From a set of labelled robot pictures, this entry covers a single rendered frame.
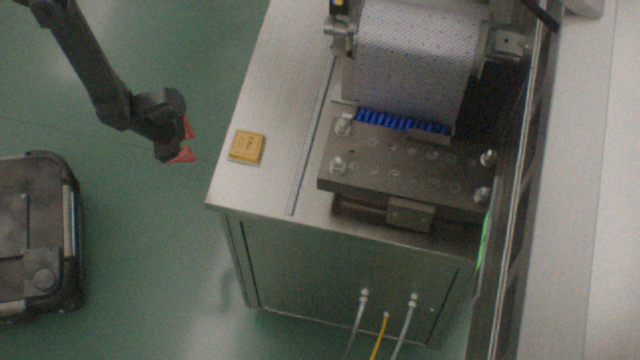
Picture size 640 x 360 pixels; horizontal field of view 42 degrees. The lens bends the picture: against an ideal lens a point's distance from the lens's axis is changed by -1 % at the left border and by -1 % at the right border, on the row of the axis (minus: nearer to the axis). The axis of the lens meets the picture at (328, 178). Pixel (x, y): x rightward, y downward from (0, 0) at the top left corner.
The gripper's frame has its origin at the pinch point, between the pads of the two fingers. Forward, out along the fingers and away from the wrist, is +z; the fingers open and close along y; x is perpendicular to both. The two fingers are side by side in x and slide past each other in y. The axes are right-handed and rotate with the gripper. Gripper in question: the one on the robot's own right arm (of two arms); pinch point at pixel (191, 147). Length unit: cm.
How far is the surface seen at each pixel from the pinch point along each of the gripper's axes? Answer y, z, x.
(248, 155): 2.7, 16.5, -4.3
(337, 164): -10.0, 13.4, -27.8
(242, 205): -8.8, 17.2, -0.6
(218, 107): 73, 92, 50
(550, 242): -55, -28, -74
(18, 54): 109, 55, 115
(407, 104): 1.6, 20.9, -43.7
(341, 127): -0.9, 15.0, -29.6
